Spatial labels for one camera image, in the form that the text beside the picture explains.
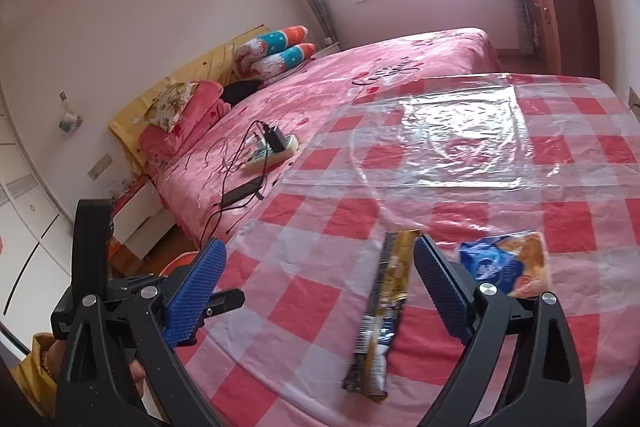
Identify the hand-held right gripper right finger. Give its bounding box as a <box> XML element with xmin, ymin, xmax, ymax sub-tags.
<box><xmin>412</xmin><ymin>233</ymin><xmax>588</xmax><ymax>427</ymax></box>

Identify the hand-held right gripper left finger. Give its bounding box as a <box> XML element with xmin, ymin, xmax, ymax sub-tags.
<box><xmin>56</xmin><ymin>237</ymin><xmax>228</xmax><ymax>427</ymax></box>

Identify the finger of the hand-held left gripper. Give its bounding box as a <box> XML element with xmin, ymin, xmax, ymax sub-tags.
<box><xmin>201</xmin><ymin>288</ymin><xmax>246</xmax><ymax>319</ymax></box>
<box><xmin>72</xmin><ymin>199</ymin><xmax>117</xmax><ymax>303</ymax></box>

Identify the gold black long wrapper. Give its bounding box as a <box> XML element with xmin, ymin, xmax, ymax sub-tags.
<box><xmin>341</xmin><ymin>229</ymin><xmax>422</xmax><ymax>398</ymax></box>

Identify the blue orange snack packet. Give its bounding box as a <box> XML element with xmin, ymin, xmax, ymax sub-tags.
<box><xmin>459</xmin><ymin>231</ymin><xmax>553</xmax><ymax>299</ymax></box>

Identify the person's left forearm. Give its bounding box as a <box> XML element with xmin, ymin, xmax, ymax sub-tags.
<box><xmin>10</xmin><ymin>332</ymin><xmax>66</xmax><ymax>420</ymax></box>

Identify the person's left hand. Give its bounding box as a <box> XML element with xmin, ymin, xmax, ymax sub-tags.
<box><xmin>127</xmin><ymin>354</ymin><xmax>149</xmax><ymax>403</ymax></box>

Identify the white nightstand with drawer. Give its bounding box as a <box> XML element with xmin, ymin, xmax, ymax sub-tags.
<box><xmin>111</xmin><ymin>179</ymin><xmax>176</xmax><ymax>260</ymax></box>

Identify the white wardrobe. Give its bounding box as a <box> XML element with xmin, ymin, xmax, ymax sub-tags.
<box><xmin>0</xmin><ymin>97</ymin><xmax>76</xmax><ymax>323</ymax></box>

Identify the black phone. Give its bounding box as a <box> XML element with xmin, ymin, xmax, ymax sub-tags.
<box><xmin>220</xmin><ymin>179</ymin><xmax>266</xmax><ymax>208</ymax></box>

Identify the red white checkered tablecloth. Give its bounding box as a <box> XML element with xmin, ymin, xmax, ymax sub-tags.
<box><xmin>145</xmin><ymin>72</ymin><xmax>640</xmax><ymax>427</ymax></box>

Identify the white power strip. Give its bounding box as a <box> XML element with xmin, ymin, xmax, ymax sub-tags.
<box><xmin>242</xmin><ymin>134</ymin><xmax>300</xmax><ymax>170</ymax></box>

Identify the folded pink blanket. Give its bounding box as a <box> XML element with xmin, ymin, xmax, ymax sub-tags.
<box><xmin>139</xmin><ymin>79</ymin><xmax>232</xmax><ymax>156</ymax></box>

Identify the floral pillow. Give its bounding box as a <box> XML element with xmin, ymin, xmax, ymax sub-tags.
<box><xmin>145</xmin><ymin>79</ymin><xmax>201</xmax><ymax>134</ymax></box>

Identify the black charger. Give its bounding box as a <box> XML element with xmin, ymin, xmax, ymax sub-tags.
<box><xmin>264</xmin><ymin>124</ymin><xmax>292</xmax><ymax>154</ymax></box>

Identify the yellow wooden headboard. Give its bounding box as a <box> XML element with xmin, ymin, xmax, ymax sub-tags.
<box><xmin>109</xmin><ymin>24</ymin><xmax>273</xmax><ymax>178</ymax></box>

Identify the black cloth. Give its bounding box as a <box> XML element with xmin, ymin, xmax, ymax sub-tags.
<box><xmin>221</xmin><ymin>79</ymin><xmax>266</xmax><ymax>108</ymax></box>

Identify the bed with pink cover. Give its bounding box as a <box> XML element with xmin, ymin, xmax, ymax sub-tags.
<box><xmin>140</xmin><ymin>27</ymin><xmax>503</xmax><ymax>253</ymax></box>

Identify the brown wooden cabinet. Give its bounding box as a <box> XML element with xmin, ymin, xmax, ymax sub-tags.
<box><xmin>517</xmin><ymin>0</ymin><xmax>601</xmax><ymax>78</ymax></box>

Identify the wall switch plate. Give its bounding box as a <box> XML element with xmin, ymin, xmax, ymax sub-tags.
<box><xmin>87</xmin><ymin>154</ymin><xmax>113</xmax><ymax>180</ymax></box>

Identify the hanging wall bag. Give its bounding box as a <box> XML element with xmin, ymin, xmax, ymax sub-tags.
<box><xmin>56</xmin><ymin>91</ymin><xmax>83</xmax><ymax>136</ymax></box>

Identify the black charger cable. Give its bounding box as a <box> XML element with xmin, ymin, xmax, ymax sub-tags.
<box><xmin>200</xmin><ymin>119</ymin><xmax>281</xmax><ymax>243</ymax></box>

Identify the thin red cable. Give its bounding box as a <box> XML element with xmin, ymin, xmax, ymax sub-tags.
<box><xmin>150</xmin><ymin>142</ymin><xmax>251</xmax><ymax>208</ymax></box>

